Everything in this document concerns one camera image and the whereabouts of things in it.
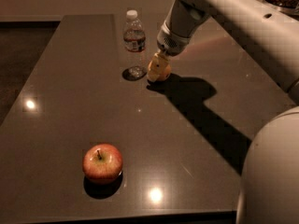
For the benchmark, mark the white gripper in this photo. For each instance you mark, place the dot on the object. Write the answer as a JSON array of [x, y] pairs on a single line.
[[171, 43]]

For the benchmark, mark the orange fruit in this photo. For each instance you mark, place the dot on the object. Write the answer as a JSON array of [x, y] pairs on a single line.
[[165, 74]]

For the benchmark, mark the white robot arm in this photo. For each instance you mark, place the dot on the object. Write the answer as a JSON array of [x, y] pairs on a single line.
[[269, 192]]

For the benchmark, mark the clear plastic water bottle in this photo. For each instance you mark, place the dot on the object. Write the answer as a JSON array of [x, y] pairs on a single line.
[[134, 40]]

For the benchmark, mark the red yellow apple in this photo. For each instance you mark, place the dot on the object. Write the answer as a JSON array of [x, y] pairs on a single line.
[[102, 164]]

